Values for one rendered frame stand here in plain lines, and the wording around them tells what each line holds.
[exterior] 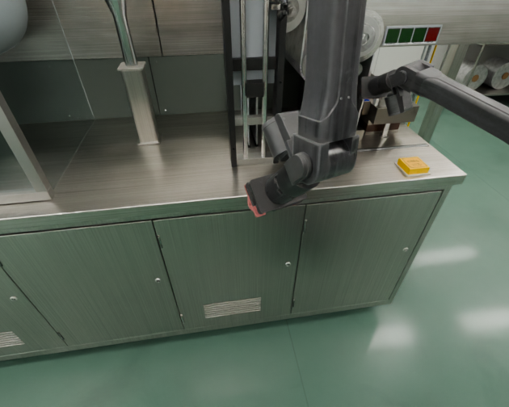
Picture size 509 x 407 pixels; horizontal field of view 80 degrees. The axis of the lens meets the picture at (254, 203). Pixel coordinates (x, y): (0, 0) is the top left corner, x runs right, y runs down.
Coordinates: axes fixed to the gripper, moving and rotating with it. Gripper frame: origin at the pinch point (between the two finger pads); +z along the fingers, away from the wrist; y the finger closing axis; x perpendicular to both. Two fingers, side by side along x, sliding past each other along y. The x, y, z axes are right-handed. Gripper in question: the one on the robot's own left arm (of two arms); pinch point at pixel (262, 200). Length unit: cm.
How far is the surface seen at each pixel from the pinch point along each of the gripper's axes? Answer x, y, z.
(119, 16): -67, 12, 22
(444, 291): 70, -116, 74
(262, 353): 58, -10, 87
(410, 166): 2, -57, 12
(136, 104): -50, 14, 41
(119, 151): -39, 23, 52
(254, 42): -42.2, -16.5, 5.7
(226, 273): 15, 0, 57
